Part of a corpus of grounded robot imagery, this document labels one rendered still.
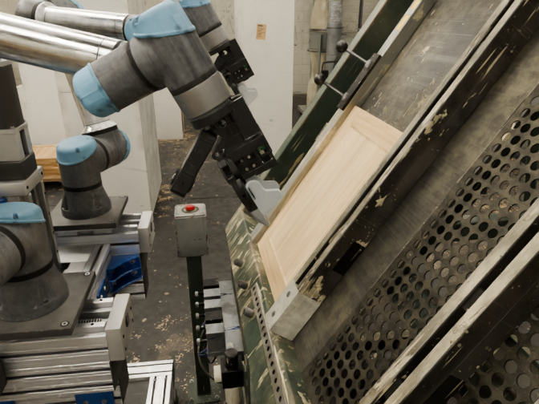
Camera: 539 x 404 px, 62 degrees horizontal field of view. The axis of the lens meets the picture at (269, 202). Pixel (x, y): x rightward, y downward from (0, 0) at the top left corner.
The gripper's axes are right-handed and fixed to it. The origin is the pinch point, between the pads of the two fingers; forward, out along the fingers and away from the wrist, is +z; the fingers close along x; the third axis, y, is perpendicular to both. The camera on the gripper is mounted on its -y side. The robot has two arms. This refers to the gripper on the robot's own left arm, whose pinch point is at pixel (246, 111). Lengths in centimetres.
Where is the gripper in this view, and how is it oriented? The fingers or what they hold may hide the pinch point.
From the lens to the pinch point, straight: 137.6
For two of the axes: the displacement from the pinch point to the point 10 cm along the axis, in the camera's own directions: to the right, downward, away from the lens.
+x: -1.0, -4.0, 9.1
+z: 4.7, 7.9, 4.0
